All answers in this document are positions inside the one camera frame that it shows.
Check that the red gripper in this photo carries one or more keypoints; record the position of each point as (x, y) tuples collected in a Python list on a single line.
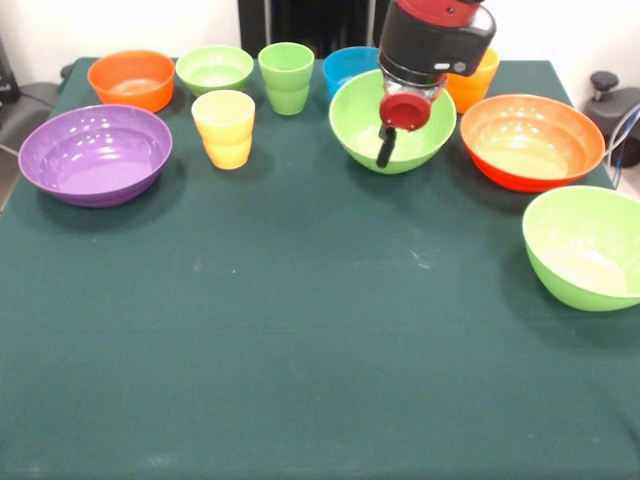
[(406, 111)]

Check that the large green plastic bowl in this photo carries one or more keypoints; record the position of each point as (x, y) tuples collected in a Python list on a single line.
[(357, 125), (585, 250)]

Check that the blue plastic bowl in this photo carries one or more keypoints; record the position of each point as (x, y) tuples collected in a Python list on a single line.
[(347, 62)]

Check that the yellow plastic cup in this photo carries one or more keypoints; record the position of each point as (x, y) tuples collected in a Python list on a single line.
[(472, 92), (223, 130)]

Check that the green plastic cup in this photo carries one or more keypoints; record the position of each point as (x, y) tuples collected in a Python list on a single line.
[(286, 85)]

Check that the large orange plastic bowl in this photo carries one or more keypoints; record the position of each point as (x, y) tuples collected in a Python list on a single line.
[(532, 145)]

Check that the small green plastic bowl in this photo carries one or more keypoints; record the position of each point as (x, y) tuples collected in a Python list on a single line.
[(215, 67)]

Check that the dark green table cloth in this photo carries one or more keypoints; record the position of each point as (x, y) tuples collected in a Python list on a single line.
[(300, 325)]

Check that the black knobbed equipment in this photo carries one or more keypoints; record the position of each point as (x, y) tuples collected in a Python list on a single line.
[(615, 115)]

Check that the small orange plastic bowl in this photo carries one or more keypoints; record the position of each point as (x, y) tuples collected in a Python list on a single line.
[(132, 75)]

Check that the purple plastic bowl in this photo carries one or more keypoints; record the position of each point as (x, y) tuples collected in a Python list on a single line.
[(95, 165)]

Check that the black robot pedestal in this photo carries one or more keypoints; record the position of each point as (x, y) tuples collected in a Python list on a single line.
[(310, 22)]

